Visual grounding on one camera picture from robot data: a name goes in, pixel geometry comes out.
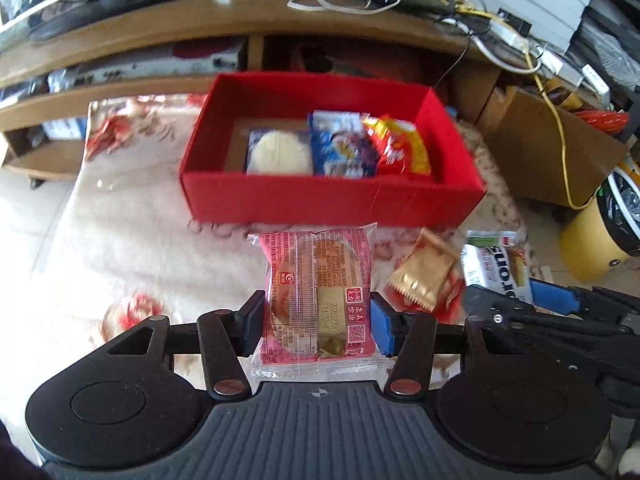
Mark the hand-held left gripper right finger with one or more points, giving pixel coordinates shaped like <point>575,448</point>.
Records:
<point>382,327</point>

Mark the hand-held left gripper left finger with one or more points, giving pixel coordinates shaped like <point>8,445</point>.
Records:
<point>252,322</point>

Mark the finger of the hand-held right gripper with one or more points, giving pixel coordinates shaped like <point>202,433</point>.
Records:
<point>492,307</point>
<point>552,296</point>

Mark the pink cake packet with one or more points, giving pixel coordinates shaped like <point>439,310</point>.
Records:
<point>317,290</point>

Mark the red cardboard box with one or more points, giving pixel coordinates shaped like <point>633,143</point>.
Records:
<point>300,200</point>

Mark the round cake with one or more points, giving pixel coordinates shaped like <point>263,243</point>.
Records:
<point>280,152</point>

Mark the red orange snack packet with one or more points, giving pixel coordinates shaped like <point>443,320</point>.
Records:
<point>400,150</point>

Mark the blue white snack packet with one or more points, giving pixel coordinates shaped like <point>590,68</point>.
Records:
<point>340,147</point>

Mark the green white snack packet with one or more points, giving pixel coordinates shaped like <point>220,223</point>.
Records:
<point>495,265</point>

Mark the gold snack packet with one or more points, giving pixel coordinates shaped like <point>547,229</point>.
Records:
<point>422,272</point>

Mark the yellow round bucket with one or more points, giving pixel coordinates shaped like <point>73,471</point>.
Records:
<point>592,240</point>

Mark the brown cardboard box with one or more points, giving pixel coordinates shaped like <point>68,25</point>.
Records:
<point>540,145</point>

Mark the orange mesh bag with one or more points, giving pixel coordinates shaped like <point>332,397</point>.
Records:
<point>602,120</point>

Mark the white power strip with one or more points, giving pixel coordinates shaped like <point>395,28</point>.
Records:
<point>575,67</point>

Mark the black mesh chair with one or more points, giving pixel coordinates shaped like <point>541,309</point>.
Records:
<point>610,40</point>

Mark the blue box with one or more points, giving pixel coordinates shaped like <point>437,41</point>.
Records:
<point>65,129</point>

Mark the white printed box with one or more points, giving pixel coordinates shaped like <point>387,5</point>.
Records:
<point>145,67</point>

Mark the wooden tv stand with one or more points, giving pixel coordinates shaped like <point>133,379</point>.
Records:
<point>150,25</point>

